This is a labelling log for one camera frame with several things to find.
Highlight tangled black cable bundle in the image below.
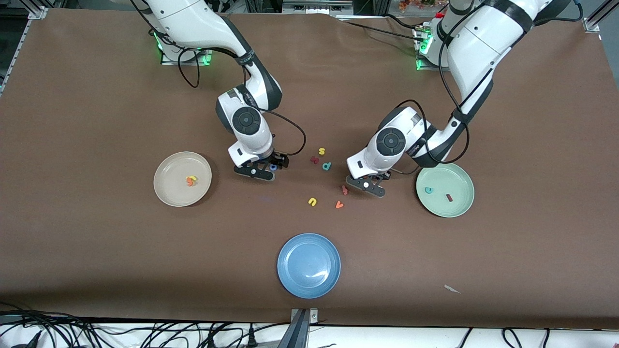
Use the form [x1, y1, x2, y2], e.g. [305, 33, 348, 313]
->
[0, 302, 291, 348]

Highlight aluminium frame profile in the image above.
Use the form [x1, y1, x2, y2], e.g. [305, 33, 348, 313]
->
[584, 0, 619, 32]
[0, 7, 47, 95]

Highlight blue plate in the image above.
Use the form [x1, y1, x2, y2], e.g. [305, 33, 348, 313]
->
[277, 233, 341, 299]

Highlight grey equipment box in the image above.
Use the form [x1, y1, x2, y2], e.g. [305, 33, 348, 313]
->
[282, 0, 354, 14]

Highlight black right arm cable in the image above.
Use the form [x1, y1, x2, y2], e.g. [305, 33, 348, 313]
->
[177, 46, 307, 158]

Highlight pale green plate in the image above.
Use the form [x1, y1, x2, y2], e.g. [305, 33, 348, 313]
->
[416, 161, 475, 218]

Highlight beige brown plate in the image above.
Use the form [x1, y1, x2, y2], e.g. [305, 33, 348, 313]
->
[153, 151, 213, 208]

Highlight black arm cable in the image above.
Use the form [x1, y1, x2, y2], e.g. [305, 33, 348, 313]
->
[387, 0, 472, 176]
[177, 46, 307, 158]

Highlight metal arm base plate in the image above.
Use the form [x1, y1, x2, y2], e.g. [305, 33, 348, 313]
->
[161, 29, 215, 66]
[415, 24, 455, 73]

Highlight brown table cover sheet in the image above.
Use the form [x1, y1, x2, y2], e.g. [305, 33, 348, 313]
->
[0, 9, 619, 330]

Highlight black base power cable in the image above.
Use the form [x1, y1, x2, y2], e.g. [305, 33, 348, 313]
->
[346, 14, 427, 42]

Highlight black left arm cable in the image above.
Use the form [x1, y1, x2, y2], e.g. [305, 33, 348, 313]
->
[387, 0, 472, 176]

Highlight orange flower decoration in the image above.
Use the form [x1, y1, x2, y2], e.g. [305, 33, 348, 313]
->
[399, 0, 448, 13]

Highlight grey metal camera mount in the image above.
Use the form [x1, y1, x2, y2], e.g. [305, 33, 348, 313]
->
[289, 308, 320, 348]

